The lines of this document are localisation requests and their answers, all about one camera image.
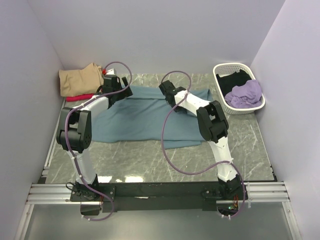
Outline blue t shirt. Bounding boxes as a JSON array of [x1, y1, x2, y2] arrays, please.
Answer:
[[92, 86, 204, 149]]

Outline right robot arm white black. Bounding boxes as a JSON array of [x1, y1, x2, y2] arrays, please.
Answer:
[[159, 80, 246, 200]]

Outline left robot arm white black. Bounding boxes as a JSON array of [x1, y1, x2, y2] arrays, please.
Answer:
[[56, 74, 133, 201]]

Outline folded beige t shirt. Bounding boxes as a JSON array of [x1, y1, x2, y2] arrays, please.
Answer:
[[58, 63, 104, 97]]

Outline folded pink t shirt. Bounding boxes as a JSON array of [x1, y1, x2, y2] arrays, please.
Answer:
[[65, 93, 95, 102]]

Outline black t shirt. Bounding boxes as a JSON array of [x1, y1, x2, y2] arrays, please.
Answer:
[[215, 69, 252, 97]]

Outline white plastic laundry basket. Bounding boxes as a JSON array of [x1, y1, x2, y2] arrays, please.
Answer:
[[212, 62, 266, 115]]

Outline purple t shirt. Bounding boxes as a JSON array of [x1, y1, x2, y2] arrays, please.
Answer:
[[224, 79, 262, 109]]

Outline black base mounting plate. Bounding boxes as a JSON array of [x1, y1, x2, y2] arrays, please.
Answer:
[[70, 181, 243, 215]]

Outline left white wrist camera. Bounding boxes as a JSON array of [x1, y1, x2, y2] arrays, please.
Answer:
[[102, 68, 117, 76]]

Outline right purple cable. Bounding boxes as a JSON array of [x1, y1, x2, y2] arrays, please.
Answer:
[[160, 70, 247, 219]]

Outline purple cable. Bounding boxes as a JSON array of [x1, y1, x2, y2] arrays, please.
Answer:
[[64, 61, 133, 222], [160, 70, 247, 219]]

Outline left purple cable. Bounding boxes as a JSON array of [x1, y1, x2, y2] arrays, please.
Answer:
[[64, 61, 133, 222]]

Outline aluminium rail frame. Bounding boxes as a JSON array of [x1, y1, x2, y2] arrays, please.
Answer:
[[16, 113, 301, 240]]

